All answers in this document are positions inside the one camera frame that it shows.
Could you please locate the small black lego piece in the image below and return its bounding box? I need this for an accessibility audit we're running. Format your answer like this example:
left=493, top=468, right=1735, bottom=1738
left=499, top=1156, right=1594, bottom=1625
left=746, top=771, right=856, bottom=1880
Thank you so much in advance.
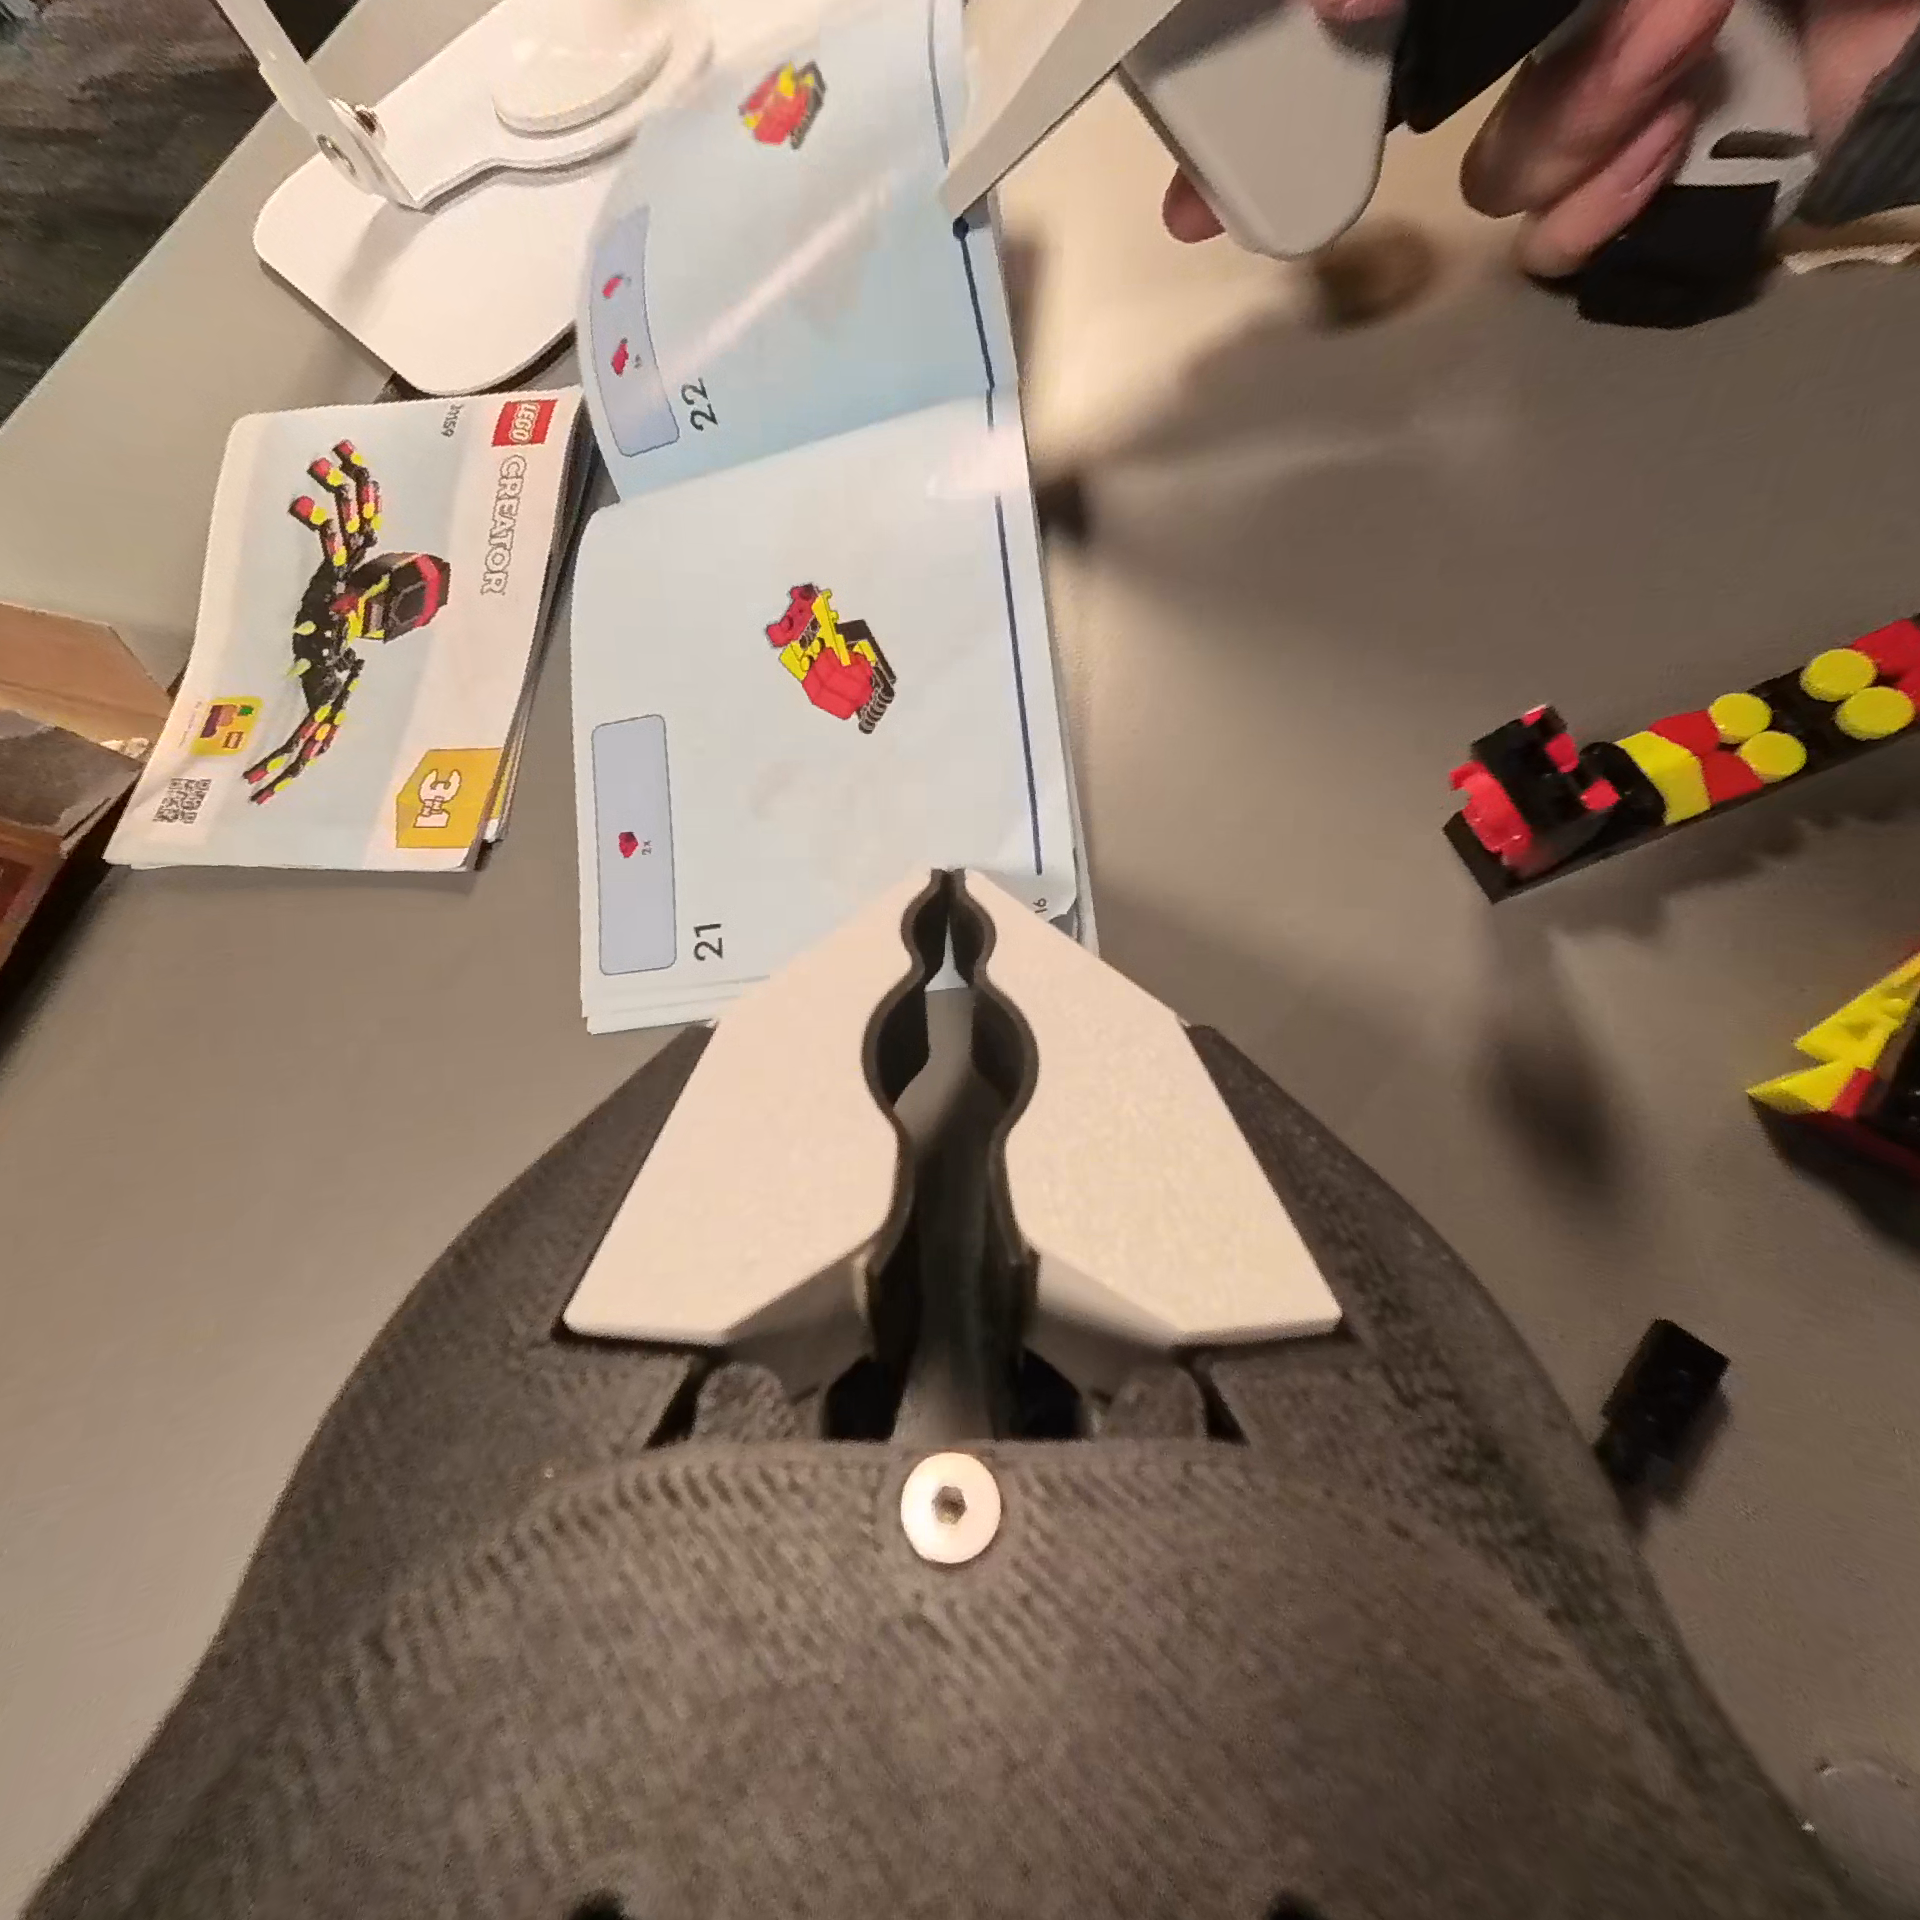
left=1594, top=1317, right=1730, bottom=1491

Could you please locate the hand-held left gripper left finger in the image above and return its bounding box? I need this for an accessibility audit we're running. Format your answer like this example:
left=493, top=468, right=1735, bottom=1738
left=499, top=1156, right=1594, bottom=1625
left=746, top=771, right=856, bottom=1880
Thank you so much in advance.
left=561, top=866, right=957, bottom=1404

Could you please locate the person's right hand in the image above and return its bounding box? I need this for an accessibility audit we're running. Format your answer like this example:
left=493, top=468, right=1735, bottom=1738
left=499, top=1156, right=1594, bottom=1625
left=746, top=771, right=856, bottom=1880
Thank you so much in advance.
left=1161, top=0, right=1735, bottom=283

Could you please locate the closed lego instruction booklet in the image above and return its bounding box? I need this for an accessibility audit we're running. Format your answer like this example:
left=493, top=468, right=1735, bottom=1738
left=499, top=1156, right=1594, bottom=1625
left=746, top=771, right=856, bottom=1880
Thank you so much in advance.
left=105, top=386, right=590, bottom=875

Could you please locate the lego instruction booklet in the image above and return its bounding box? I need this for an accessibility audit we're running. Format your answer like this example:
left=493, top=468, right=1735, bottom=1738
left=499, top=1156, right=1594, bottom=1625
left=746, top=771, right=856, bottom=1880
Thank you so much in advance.
left=574, top=0, right=1101, bottom=1038
left=105, top=386, right=590, bottom=875

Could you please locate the long red yellow lego assembly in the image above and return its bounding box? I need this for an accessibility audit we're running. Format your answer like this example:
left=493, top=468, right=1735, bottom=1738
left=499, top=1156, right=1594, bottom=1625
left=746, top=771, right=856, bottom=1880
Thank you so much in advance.
left=1442, top=616, right=1920, bottom=906

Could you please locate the cardboard lego box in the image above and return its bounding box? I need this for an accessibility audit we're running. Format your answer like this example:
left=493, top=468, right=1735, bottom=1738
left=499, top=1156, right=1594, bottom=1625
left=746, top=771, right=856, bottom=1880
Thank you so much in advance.
left=0, top=600, right=175, bottom=998

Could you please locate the yellow black wedge lego assembly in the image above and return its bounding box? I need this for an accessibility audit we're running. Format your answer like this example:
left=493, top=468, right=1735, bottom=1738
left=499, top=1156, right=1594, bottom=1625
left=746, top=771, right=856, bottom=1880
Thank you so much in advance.
left=1745, top=952, right=1920, bottom=1179

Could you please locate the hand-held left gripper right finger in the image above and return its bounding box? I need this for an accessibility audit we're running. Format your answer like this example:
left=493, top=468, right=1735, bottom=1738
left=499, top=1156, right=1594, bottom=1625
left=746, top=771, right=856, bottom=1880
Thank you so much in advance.
left=957, top=866, right=1344, bottom=1404

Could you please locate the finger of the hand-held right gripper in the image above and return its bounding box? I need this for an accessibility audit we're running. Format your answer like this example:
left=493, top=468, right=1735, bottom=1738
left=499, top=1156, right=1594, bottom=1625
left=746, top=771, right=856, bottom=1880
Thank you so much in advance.
left=935, top=0, right=1198, bottom=217

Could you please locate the person's right forearm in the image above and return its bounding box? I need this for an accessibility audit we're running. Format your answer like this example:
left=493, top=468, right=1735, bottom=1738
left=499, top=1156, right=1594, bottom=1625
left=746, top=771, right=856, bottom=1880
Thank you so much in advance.
left=1792, top=29, right=1920, bottom=233

